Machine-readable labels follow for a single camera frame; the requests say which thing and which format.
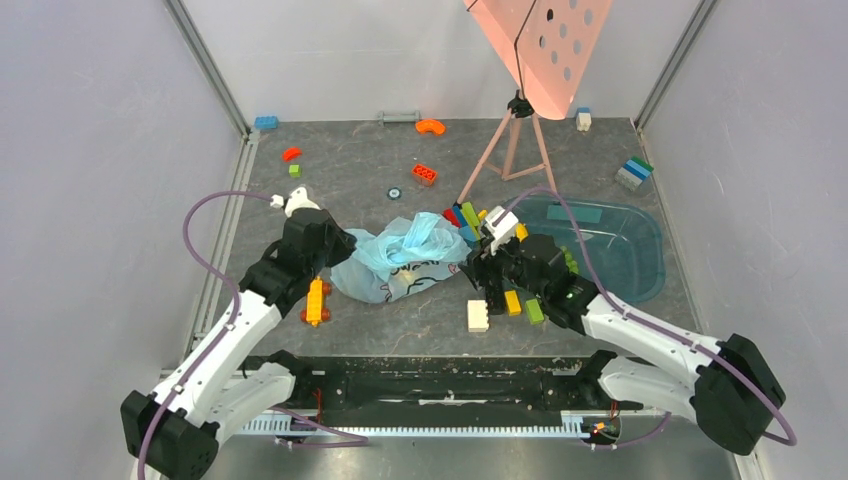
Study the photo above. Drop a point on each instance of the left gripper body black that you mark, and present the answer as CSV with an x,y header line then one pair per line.
x,y
335,249

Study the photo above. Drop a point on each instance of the orange flat toy brick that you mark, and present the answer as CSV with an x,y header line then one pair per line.
x,y
424,175

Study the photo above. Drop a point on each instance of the pink perforated board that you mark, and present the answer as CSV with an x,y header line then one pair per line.
x,y
546,45

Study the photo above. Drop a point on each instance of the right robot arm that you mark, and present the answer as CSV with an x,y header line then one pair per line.
x,y
725,387

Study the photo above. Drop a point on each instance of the light blue plastic bag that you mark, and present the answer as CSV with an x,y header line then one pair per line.
x,y
407,257

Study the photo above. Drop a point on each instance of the black toy brick strip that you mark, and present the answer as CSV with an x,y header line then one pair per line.
x,y
495,296

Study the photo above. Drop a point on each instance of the cream toy brick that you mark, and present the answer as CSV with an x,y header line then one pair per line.
x,y
477,316

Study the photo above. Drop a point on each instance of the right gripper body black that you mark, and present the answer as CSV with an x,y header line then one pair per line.
x,y
490,268

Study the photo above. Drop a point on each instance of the orange curved toy piece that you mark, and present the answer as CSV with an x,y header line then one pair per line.
x,y
430,126

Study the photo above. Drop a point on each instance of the yellow toy brick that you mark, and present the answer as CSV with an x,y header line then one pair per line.
x,y
513,304

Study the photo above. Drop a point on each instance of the grey toy bar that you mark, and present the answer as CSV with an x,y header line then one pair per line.
x,y
384,117

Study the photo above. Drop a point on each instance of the green fake grapes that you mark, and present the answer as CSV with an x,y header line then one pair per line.
x,y
571,262

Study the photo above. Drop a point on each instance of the teal plastic bin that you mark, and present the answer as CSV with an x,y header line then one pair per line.
x,y
625,243

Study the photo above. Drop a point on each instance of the blue toy brick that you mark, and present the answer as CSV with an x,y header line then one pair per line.
x,y
267,122

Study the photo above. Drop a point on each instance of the orange yellow toy car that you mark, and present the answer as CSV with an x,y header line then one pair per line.
x,y
315,311

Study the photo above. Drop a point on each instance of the white blue small brick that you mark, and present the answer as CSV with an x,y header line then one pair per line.
x,y
583,119

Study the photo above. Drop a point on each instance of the red curved toy piece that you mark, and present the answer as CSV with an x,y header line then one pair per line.
x,y
291,153

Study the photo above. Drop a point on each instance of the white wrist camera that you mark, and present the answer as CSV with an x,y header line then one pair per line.
x,y
297,199
498,228

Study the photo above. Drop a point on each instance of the green toy brick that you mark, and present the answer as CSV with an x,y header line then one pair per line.
x,y
534,311

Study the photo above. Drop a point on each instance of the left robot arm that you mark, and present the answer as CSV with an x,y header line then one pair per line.
x,y
176,430

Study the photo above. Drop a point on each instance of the small green cube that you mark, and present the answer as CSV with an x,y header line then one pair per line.
x,y
295,171

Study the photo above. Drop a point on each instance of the yellow fake fruit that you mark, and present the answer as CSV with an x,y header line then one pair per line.
x,y
521,232

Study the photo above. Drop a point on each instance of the colourful brick pile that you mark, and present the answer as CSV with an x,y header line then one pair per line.
x,y
466,219

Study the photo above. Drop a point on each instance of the stacked grey blue green bricks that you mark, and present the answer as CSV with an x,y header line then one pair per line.
x,y
633,173

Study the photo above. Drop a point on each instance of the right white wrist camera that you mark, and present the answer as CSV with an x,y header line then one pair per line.
x,y
498,228

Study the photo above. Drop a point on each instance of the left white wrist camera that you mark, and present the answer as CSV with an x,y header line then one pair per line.
x,y
297,199

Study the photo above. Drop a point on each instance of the white toothed rail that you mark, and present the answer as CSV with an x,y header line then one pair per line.
x,y
279,424

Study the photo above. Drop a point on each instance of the pink wooden tripod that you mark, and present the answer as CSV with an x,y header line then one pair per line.
x,y
517,110

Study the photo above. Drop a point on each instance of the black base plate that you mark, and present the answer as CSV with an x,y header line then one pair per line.
x,y
441,391

